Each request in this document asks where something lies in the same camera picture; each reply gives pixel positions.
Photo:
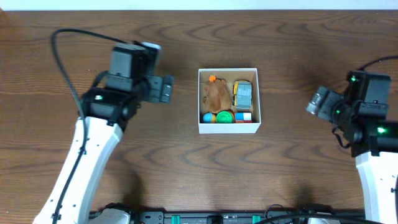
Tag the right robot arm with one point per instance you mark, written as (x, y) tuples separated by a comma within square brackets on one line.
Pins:
[(373, 145)]

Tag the multicolour puzzle cube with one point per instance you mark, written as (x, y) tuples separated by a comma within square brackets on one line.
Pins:
[(243, 117)]

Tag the orange toy duck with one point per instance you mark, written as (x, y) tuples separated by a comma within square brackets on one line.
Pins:
[(209, 118)]

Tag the brown plush bear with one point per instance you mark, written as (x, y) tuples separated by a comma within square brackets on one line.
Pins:
[(217, 97)]

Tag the green ridged ball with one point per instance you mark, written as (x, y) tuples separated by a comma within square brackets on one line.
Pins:
[(225, 117)]

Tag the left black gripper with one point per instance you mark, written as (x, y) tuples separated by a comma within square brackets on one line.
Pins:
[(156, 89)]

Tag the yellow grey toy truck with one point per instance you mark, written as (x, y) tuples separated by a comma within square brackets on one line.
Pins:
[(242, 94)]

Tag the white cardboard box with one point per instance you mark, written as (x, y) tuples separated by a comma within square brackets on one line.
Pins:
[(230, 75)]

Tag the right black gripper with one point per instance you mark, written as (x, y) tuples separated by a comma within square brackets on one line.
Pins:
[(319, 101)]

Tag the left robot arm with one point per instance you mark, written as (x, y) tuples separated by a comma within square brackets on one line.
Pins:
[(107, 106)]

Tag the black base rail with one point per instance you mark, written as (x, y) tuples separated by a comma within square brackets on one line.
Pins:
[(117, 213)]

